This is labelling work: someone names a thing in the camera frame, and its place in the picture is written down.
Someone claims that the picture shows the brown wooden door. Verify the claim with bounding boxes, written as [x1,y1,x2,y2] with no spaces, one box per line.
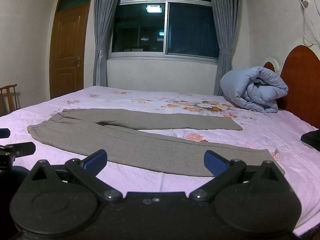
[49,0,94,100]

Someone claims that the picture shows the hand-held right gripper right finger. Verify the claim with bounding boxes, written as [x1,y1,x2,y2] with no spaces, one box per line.
[189,150,282,202]

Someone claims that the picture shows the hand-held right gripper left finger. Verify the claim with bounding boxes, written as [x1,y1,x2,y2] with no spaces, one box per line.
[29,149,123,202]

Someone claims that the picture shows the wooden chair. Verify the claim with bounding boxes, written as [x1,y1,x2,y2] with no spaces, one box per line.
[0,84,19,117]

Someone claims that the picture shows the sliding glass window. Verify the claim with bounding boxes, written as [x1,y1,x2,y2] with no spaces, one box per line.
[107,0,220,60]

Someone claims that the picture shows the reddish wooden headboard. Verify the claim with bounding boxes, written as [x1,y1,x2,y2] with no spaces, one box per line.
[263,45,320,129]

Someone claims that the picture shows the white cable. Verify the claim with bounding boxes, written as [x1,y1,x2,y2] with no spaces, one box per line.
[299,0,320,47]

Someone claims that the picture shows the grey pants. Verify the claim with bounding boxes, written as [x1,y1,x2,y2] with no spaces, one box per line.
[27,109,285,177]

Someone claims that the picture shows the dark cloth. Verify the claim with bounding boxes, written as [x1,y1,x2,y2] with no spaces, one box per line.
[301,129,320,152]

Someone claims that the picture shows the rolled light blue duvet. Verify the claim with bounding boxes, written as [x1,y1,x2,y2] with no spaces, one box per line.
[220,66,289,113]

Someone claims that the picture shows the grey curtain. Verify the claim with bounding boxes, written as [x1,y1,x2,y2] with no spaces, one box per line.
[207,0,244,96]
[93,0,123,87]

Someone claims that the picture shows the bed with pink floral sheet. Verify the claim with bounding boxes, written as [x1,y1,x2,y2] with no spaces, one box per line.
[0,85,320,237]

